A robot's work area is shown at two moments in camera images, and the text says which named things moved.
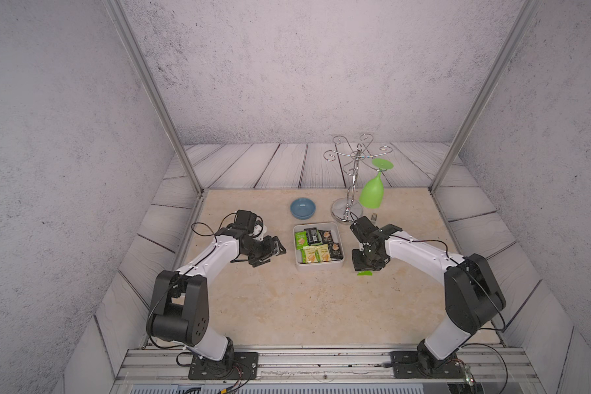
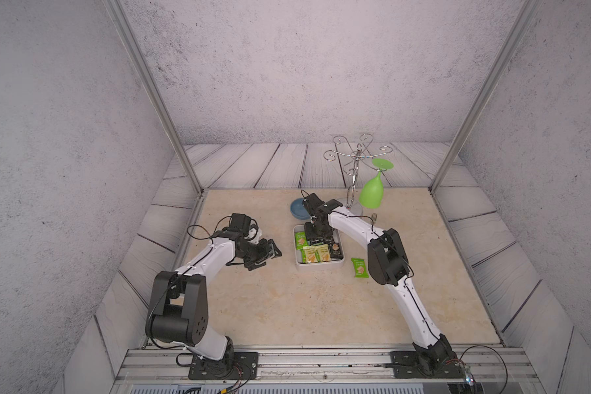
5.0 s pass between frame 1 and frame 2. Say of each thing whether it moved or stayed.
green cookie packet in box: stayed
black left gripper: stayed
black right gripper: moved
